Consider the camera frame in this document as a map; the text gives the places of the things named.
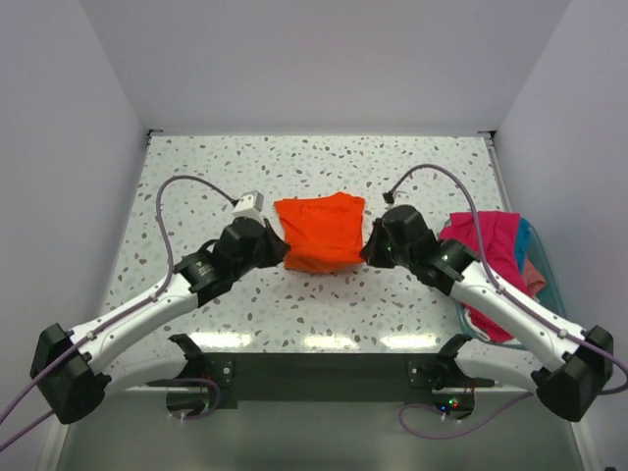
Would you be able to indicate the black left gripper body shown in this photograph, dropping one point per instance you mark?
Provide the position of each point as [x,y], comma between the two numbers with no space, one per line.
[247,263]

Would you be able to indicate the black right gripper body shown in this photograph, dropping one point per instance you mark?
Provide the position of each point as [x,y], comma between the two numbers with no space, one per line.
[401,254]

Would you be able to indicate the orange t shirt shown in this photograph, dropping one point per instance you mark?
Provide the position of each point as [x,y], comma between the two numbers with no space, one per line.
[324,234]

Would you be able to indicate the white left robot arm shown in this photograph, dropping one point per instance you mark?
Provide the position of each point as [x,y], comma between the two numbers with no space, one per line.
[76,369]

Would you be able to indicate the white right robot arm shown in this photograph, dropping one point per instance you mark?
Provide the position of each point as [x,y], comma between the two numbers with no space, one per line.
[565,366]

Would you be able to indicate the pink t shirt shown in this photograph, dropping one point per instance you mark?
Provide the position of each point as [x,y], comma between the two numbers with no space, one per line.
[498,231]

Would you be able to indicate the blue t shirt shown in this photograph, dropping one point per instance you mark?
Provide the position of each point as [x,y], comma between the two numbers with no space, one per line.
[522,242]

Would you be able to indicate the salmon t shirt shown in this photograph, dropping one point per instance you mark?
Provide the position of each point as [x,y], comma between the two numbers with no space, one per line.
[533,279]

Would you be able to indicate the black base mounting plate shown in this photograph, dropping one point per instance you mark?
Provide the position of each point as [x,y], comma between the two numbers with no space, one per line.
[225,380]

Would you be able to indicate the clear blue plastic bin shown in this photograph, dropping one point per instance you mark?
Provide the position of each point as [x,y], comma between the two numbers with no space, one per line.
[549,297]

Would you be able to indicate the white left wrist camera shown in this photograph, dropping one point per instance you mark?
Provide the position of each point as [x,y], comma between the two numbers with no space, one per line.
[250,206]

